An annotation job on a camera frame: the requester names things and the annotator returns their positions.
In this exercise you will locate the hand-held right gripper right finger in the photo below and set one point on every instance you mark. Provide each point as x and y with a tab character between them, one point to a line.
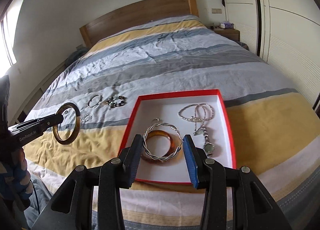
191	162

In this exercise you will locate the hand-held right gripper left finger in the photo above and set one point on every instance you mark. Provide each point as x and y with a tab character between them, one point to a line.
132	165

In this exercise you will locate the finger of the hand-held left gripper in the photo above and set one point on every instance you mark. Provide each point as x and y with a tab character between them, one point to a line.
32	135
45	120

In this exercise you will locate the silver twisted hoop earring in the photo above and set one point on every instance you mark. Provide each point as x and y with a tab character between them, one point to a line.
150	155

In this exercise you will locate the silver wristwatch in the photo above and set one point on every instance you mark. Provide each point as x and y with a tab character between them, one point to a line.
208	147

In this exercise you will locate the red cardboard box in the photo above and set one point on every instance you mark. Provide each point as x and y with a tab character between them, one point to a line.
165	172

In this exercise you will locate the amber translucent bangle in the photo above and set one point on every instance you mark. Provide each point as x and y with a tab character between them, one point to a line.
172	138

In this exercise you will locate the dark olive brown bangle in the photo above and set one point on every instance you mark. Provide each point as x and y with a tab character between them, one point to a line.
76	132

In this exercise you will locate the person's left hand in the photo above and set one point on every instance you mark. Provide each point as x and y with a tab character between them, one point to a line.
23	170

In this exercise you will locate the thin silver bangle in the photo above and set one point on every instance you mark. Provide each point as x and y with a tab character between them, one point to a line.
91	102

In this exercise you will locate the blue fleece cloth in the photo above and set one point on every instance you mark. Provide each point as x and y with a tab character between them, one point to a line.
41	192

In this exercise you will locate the blue grey bundled cloth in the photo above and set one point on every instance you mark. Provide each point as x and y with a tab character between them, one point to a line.
78	53

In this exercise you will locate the bed with striped duvet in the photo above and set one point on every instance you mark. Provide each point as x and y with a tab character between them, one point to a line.
175	64

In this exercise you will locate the wooden nightstand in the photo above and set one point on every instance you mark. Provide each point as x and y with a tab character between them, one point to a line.
228	34

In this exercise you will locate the wooden headboard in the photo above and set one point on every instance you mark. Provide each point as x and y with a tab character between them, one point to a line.
140	17

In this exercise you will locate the tissue box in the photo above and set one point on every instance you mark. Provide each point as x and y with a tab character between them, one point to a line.
227	24

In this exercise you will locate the white wardrobe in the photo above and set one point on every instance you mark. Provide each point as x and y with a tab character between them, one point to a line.
280	19

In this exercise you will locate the wall socket plate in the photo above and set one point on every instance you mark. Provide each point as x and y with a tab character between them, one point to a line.
79	46

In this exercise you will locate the wall switch plate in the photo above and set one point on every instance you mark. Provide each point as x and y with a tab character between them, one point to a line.
216	10

